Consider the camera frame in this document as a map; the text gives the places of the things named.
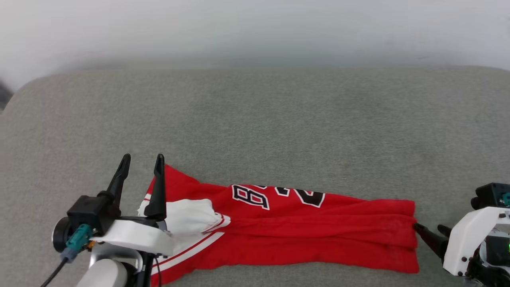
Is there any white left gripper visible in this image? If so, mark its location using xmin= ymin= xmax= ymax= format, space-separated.
xmin=91 ymin=153 xmax=175 ymax=257

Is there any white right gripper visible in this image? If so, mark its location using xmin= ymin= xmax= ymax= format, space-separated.
xmin=414 ymin=206 xmax=510 ymax=277

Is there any red white basketball jersey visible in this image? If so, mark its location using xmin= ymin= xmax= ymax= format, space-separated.
xmin=137 ymin=164 xmax=420 ymax=287

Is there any grey fabric sofa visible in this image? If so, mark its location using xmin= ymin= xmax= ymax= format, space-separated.
xmin=0 ymin=66 xmax=510 ymax=287

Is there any black cable with teal connector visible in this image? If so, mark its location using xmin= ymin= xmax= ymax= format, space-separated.
xmin=40 ymin=224 xmax=95 ymax=287

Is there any thin black cable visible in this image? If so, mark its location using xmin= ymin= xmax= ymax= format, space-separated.
xmin=142 ymin=253 xmax=162 ymax=287

